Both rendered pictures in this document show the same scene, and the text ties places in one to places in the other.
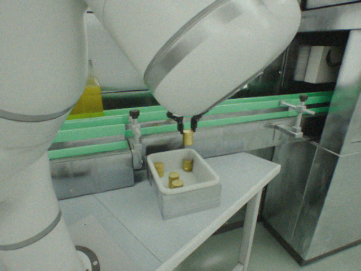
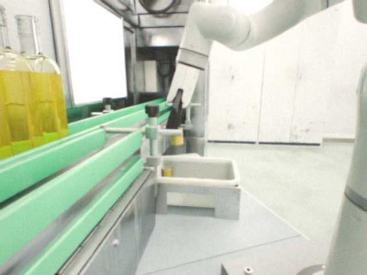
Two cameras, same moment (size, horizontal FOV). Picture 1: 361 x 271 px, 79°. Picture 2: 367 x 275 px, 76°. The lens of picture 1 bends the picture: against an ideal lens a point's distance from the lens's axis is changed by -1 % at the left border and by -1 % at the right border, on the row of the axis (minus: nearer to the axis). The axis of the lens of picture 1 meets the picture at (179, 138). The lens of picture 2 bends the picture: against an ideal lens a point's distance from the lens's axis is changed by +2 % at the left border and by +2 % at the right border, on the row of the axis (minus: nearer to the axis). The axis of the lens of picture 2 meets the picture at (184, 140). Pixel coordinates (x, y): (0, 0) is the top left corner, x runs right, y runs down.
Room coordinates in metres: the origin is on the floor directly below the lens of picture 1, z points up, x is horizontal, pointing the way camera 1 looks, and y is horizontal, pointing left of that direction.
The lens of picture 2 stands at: (0.36, 0.52, 1.05)
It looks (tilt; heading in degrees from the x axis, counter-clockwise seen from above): 14 degrees down; 296
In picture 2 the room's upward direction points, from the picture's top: straight up
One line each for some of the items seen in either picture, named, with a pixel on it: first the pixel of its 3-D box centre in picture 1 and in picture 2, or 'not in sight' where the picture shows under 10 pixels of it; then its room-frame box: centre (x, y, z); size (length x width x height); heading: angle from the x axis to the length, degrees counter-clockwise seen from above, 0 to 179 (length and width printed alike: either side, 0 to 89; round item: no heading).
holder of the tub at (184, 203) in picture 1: (177, 176); (183, 184); (0.61, 0.01, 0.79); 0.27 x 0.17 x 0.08; 19
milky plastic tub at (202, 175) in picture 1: (180, 178); (193, 181); (0.59, 0.00, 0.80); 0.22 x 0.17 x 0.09; 19
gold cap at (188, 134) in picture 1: (188, 137); (176, 136); (0.65, -0.03, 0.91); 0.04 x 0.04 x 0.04
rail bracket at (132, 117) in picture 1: (134, 127); (141, 134); (0.64, 0.14, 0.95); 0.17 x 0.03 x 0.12; 19
